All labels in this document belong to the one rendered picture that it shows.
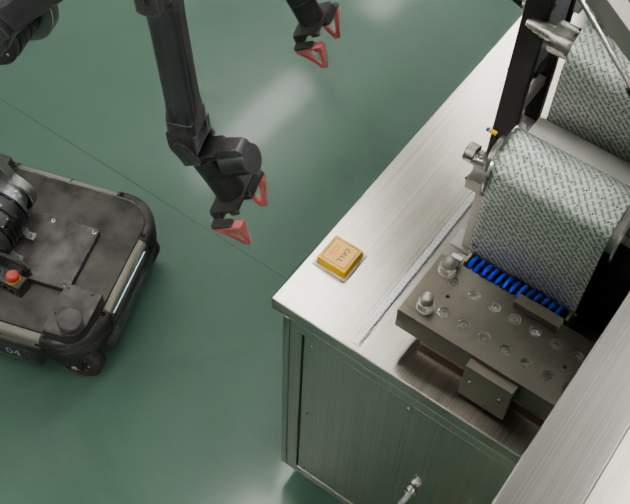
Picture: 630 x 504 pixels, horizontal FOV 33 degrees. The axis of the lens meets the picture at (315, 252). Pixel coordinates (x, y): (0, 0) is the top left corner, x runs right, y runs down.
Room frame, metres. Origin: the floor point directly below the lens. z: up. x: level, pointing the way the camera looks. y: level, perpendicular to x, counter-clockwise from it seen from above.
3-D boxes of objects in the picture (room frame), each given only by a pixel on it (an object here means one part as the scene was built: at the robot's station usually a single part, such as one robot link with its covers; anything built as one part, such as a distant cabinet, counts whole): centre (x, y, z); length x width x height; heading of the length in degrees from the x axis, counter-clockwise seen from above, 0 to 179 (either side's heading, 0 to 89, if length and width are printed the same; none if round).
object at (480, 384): (0.90, -0.34, 0.97); 0.10 x 0.03 x 0.11; 57
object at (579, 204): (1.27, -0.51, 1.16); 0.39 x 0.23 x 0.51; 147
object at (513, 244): (1.11, -0.40, 1.11); 0.23 x 0.01 x 0.18; 57
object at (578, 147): (1.26, -0.50, 1.18); 0.26 x 0.12 x 0.12; 57
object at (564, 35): (1.45, -0.45, 1.34); 0.06 x 0.06 x 0.06; 57
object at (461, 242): (1.28, -0.32, 1.05); 0.06 x 0.05 x 0.31; 57
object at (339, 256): (1.22, -0.05, 0.91); 0.07 x 0.07 x 0.02; 57
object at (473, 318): (0.99, -0.37, 1.00); 0.40 x 0.16 x 0.06; 57
